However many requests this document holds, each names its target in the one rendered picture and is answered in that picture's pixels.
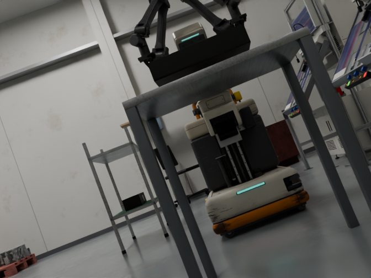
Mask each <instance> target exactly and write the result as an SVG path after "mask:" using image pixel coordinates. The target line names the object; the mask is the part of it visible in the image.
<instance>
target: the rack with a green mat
mask: <svg viewBox="0 0 371 278"><path fill-rule="evenodd" d="M124 130H125V133H126V135H127V138H128V140H129V142H128V143H126V144H124V145H121V146H118V147H115V148H113V149H110V150H108V151H105V152H103V149H100V152H101V153H100V154H97V155H95V156H92V157H90V154H89V151H88V148H87V146H86V143H82V146H83V149H84V151H85V154H86V156H87V159H88V162H89V165H90V167H91V170H92V173H93V175H94V178H95V180H96V183H97V186H98V189H99V192H100V194H101V197H102V199H103V202H104V205H105V208H106V210H107V213H108V216H109V219H110V221H111V224H112V226H113V229H114V232H115V235H116V238H117V240H118V243H119V245H120V249H121V252H122V254H125V253H126V250H125V248H124V245H123V243H122V240H121V237H120V234H119V232H118V229H117V227H116V224H115V221H114V220H116V219H119V218H121V217H124V216H125V219H126V221H127V224H128V227H129V230H130V232H131V235H132V238H133V239H136V236H135V235H134V231H133V229H132V226H131V224H130V221H129V218H128V215H129V214H131V213H134V212H136V211H139V210H142V209H144V208H146V207H149V206H152V205H153V206H154V208H155V211H156V214H157V217H158V219H159V222H160V224H161V227H162V230H163V232H164V236H165V237H168V236H169V235H168V233H167V231H166V228H165V225H164V222H163V220H162V217H161V215H160V212H159V210H158V207H157V204H156V203H157V202H159V204H160V201H159V199H158V196H157V194H156V191H155V188H154V186H153V183H152V180H151V178H150V175H149V173H148V170H147V168H146V165H145V162H144V159H143V157H142V154H141V152H140V149H139V147H138V144H137V142H136V139H135V137H134V139H135V142H136V144H135V143H133V141H132V139H131V136H130V134H129V131H128V128H127V127H124ZM138 151H139V152H140V154H141V158H142V160H143V163H144V165H145V168H146V170H147V173H148V175H149V178H150V181H151V184H152V186H153V189H154V191H155V194H156V196H157V197H156V198H154V196H153V194H152V191H151V189H150V186H149V183H148V181H147V178H146V175H145V173H144V170H143V168H142V165H141V162H140V160H139V157H138V155H137V152H138ZM131 154H134V156H135V159H136V161H137V164H138V166H139V169H140V172H141V175H142V177H143V180H144V182H145V185H146V188H147V191H148V192H149V196H150V198H151V199H150V200H148V201H146V202H145V203H144V204H143V205H141V206H139V207H136V208H134V209H131V210H129V211H125V208H124V205H123V202H122V200H121V197H120V194H119V192H118V189H117V187H116V184H115V181H114V178H113V176H112V173H111V171H110V168H109V165H108V163H110V162H113V161H115V160H118V159H121V158H123V157H126V156H128V155H131ZM93 162H95V163H102V164H105V166H106V168H107V171H108V173H109V176H110V179H111V181H112V184H113V187H114V190H115V192H116V195H117V197H118V200H119V203H120V206H121V208H122V211H121V212H119V213H118V214H116V215H115V216H113V215H112V213H111V210H110V208H109V205H108V202H107V200H106V197H105V194H104V191H103V189H102V186H101V184H100V181H99V178H98V176H97V172H96V170H95V167H94V165H93ZM160 207H161V204H160ZM161 210H162V212H163V209H162V207H161ZM163 215H164V217H165V214H164V212H163ZM165 220H166V217H165ZM166 222H167V220H166ZM167 225H168V222H167Z"/></svg>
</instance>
